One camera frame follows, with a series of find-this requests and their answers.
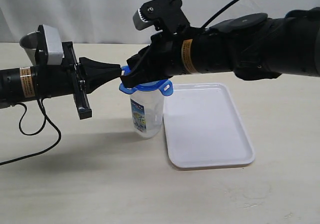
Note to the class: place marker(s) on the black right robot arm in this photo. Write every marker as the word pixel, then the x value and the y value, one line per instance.
pixel 253 47

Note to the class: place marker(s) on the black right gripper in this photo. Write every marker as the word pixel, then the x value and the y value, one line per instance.
pixel 159 61

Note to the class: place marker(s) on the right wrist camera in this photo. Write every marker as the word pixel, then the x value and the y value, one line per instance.
pixel 164 15

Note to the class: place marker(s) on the blue plastic lid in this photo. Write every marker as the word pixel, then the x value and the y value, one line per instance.
pixel 164 86

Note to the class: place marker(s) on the clear plastic container with label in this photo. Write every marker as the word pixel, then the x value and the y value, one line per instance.
pixel 147 112

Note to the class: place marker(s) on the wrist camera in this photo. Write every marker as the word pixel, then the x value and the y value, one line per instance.
pixel 164 15
pixel 49 49

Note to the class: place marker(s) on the white backdrop curtain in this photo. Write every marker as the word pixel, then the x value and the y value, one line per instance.
pixel 91 21

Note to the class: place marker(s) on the white rectangular plastic tray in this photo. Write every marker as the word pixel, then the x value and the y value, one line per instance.
pixel 203 128

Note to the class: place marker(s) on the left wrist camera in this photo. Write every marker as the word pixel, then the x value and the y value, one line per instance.
pixel 49 49

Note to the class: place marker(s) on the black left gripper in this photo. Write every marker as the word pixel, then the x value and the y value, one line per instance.
pixel 86 77

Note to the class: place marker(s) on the stainless steel cup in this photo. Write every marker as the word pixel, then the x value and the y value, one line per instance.
pixel 29 43

